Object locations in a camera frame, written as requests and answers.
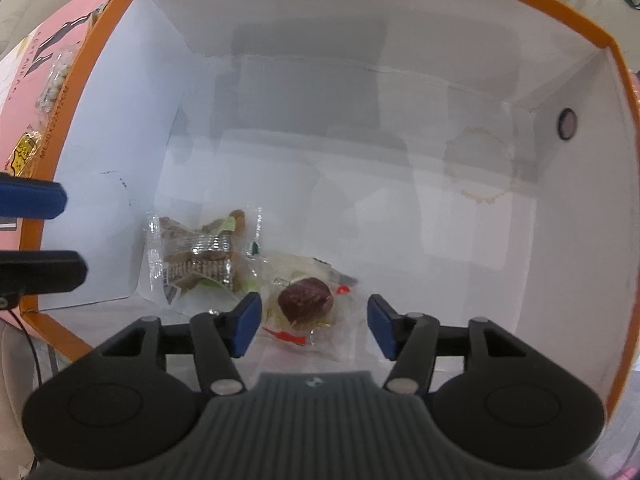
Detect clear packet brown nut snack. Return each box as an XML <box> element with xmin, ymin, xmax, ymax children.
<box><xmin>141</xmin><ymin>208</ymin><xmax>262</xmax><ymax>307</ymax></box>

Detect clear packet with red date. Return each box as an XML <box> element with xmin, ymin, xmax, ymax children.
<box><xmin>257</xmin><ymin>252</ymin><xmax>362</xmax><ymax>360</ymax></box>

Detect yellow waffle cracker packet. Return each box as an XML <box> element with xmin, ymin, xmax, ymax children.
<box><xmin>4</xmin><ymin>130</ymin><xmax>42</xmax><ymax>178</ymax></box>

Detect pink white patterned tablecloth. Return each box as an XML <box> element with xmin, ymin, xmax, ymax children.
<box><xmin>1</xmin><ymin>0</ymin><xmax>141</xmax><ymax>309</ymax></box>

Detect clear bag white candies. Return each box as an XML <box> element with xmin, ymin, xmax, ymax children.
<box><xmin>36</xmin><ymin>50</ymin><xmax>76</xmax><ymax>114</ymax></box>

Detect orange cardboard box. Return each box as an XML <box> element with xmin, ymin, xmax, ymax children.
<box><xmin>21</xmin><ymin>0</ymin><xmax>639</xmax><ymax>408</ymax></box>

